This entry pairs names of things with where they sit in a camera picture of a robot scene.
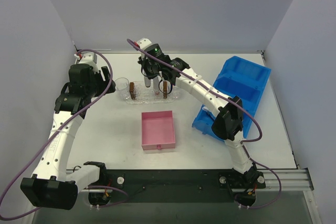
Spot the red-capped toothpaste tube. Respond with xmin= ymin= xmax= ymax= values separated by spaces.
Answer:
xmin=153 ymin=77 xmax=161 ymax=95

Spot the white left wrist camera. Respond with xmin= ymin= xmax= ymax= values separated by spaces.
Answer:
xmin=74 ymin=52 xmax=99 ymax=72

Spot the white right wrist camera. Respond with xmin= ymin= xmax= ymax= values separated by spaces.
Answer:
xmin=134 ymin=38 xmax=153 ymax=58

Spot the clear plastic cup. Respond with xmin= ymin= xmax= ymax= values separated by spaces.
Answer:
xmin=115 ymin=77 xmax=130 ymax=101

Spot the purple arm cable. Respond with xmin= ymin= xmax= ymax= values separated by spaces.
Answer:
xmin=0 ymin=48 xmax=129 ymax=221
xmin=127 ymin=38 xmax=283 ymax=210

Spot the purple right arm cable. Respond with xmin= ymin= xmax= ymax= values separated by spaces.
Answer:
xmin=127 ymin=38 xmax=283 ymax=210

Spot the pink plastic drawer box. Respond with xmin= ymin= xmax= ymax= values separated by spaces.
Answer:
xmin=141 ymin=111 xmax=176 ymax=151

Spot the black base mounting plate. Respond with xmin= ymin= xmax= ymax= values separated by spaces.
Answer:
xmin=85 ymin=169 xmax=266 ymax=206

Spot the brown wooden holder block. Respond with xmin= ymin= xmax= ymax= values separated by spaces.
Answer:
xmin=163 ymin=81 xmax=168 ymax=99
xmin=129 ymin=82 xmax=136 ymax=100

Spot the white toothbrush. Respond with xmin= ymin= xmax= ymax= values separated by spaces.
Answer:
xmin=202 ymin=106 xmax=210 ymax=113

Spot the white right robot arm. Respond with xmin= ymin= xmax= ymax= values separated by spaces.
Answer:
xmin=133 ymin=39 xmax=261 ymax=185

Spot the blue plastic bin organizer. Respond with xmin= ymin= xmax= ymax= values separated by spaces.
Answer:
xmin=192 ymin=56 xmax=271 ymax=141

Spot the black-capped toothpaste tube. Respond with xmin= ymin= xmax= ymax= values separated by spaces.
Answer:
xmin=144 ymin=77 xmax=151 ymax=88

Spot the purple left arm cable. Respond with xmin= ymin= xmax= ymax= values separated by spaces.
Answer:
xmin=0 ymin=48 xmax=129 ymax=221

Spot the clear textured glass tray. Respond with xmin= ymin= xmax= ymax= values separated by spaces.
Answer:
xmin=124 ymin=81 xmax=181 ymax=105

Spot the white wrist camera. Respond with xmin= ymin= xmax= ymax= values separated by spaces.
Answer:
xmin=134 ymin=38 xmax=153 ymax=58
xmin=74 ymin=52 xmax=99 ymax=72

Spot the aluminium frame rail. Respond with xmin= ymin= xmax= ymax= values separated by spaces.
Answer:
xmin=31 ymin=167 xmax=314 ymax=193

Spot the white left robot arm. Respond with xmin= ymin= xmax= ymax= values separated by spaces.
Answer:
xmin=20 ymin=63 xmax=116 ymax=210

